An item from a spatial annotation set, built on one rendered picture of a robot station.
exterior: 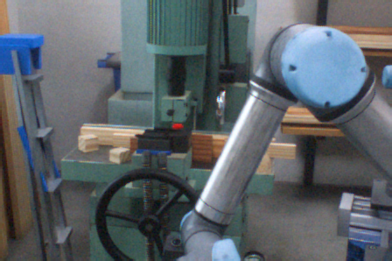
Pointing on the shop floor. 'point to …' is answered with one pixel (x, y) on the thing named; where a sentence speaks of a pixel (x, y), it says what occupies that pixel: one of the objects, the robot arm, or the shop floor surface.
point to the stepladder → (36, 140)
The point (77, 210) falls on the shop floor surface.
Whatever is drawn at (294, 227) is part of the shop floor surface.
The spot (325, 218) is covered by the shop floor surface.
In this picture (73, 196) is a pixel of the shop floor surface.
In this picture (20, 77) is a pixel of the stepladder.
